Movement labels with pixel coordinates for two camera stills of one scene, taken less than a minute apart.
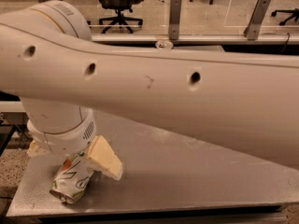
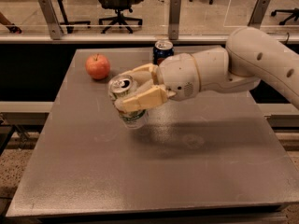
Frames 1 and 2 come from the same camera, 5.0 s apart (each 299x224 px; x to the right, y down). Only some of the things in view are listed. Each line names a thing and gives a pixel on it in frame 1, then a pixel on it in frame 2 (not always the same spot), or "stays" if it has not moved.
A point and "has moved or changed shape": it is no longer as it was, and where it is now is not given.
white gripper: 66,141 → 177,76
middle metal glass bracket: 175,15 stays
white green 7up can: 72,179 has moved or changed shape
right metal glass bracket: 251,31 stays
